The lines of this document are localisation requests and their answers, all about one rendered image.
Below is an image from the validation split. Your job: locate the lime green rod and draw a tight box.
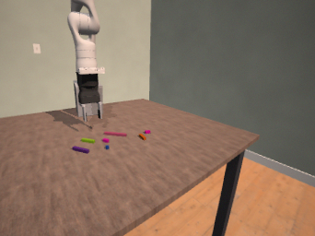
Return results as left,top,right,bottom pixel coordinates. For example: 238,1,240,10
81,138,95,144

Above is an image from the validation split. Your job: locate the purple rod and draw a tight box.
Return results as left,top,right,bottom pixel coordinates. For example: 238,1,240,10
72,147,89,153

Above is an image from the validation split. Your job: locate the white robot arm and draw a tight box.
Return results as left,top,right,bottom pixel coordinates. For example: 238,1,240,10
67,0,100,58

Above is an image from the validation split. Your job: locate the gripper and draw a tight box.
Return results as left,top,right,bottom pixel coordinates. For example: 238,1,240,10
76,58,105,122

